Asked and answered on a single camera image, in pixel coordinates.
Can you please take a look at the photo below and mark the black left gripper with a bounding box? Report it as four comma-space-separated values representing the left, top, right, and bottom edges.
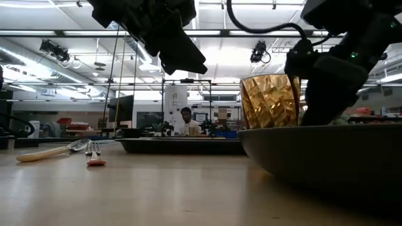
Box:
87, 0, 208, 75

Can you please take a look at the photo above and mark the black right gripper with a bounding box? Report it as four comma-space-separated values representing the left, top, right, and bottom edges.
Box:
300, 55, 369, 126

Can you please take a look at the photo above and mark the black round plate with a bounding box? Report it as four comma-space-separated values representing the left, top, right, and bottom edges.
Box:
238, 123, 402, 205

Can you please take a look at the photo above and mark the amber faceted glass cup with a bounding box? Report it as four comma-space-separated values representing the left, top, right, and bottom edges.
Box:
240, 73, 302, 130

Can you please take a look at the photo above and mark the fork with orange handle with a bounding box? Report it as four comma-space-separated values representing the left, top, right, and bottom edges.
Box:
85, 141, 107, 167

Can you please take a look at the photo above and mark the spoon with wooden handle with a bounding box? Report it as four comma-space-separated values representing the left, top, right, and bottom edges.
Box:
16, 138, 92, 163

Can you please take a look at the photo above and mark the black plastic tray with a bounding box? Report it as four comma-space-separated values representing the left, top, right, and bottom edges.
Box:
115, 137, 247, 156

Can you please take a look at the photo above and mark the small green potted plant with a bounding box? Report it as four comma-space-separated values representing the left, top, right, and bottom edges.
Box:
329, 114, 350, 126

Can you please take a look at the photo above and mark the white cylindrical tank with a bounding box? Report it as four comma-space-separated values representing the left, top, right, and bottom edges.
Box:
163, 85, 188, 134

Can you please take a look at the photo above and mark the person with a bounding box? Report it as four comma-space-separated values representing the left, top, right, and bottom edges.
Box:
179, 107, 203, 137

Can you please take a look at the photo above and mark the black computer monitor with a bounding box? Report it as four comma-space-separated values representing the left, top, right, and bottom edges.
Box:
107, 95, 134, 129

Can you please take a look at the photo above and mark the blue plastic bin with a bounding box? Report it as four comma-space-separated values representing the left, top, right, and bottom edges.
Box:
215, 130, 239, 139

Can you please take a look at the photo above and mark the white plastic container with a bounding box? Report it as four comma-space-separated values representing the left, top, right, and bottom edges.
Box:
28, 120, 41, 139

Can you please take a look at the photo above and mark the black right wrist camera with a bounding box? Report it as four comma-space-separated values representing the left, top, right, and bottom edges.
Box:
284, 39, 315, 79

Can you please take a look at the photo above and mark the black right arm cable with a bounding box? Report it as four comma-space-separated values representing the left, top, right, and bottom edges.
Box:
225, 0, 310, 41

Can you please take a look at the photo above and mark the black ceiling-hung camera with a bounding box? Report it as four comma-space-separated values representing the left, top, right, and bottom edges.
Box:
249, 40, 271, 64
39, 39, 71, 63

